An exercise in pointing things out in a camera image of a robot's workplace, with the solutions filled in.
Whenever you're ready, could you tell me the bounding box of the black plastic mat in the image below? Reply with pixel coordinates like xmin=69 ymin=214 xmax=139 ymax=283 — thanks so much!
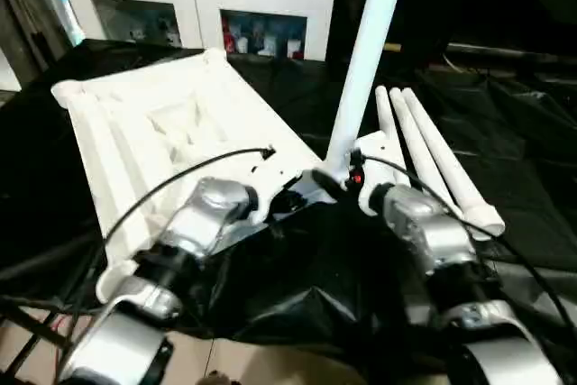
xmin=0 ymin=37 xmax=577 ymax=385

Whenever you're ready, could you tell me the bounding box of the red packet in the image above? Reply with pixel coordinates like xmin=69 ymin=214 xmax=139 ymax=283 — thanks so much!
xmin=222 ymin=17 xmax=235 ymax=53

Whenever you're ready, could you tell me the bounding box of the white plastic table leg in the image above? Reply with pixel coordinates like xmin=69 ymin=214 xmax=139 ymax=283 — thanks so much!
xmin=389 ymin=87 xmax=468 ymax=224
xmin=374 ymin=86 xmax=412 ymax=188
xmin=324 ymin=0 xmax=412 ymax=201
xmin=402 ymin=87 xmax=506 ymax=240

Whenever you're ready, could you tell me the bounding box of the dark grey robot foot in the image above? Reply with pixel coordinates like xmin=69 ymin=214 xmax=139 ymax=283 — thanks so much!
xmin=200 ymin=371 xmax=235 ymax=385

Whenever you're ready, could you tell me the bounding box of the black metal floor stand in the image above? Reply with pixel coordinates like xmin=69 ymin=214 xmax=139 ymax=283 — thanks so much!
xmin=0 ymin=303 xmax=69 ymax=377

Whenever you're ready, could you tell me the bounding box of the grey metal rack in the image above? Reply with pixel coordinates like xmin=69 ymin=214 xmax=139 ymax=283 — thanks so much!
xmin=0 ymin=0 xmax=85 ymax=88

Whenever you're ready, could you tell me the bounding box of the long black bar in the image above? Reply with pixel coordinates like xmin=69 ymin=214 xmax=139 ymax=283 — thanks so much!
xmin=445 ymin=41 xmax=577 ymax=66

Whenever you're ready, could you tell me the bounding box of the white plastic table top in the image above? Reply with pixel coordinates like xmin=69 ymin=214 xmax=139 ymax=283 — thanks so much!
xmin=50 ymin=48 xmax=337 ymax=305

